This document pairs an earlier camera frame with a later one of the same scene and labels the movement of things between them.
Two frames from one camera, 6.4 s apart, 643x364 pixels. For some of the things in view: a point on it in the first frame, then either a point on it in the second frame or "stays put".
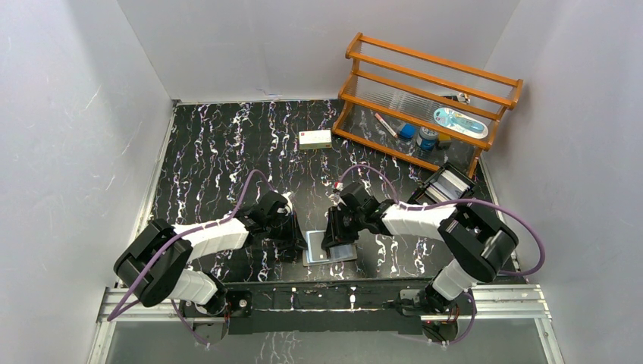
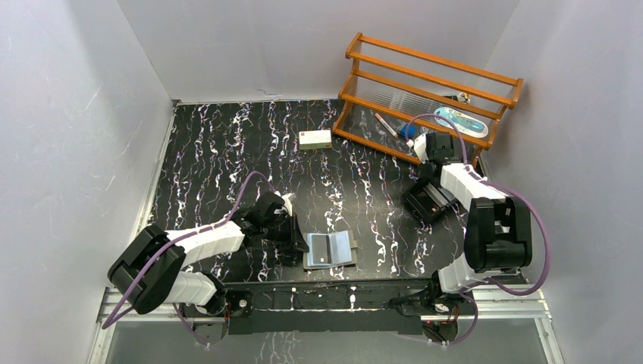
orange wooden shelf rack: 439,116 stays put
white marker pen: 386,125 stays put
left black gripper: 290,233 stays put
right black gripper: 334,235 → 425,167
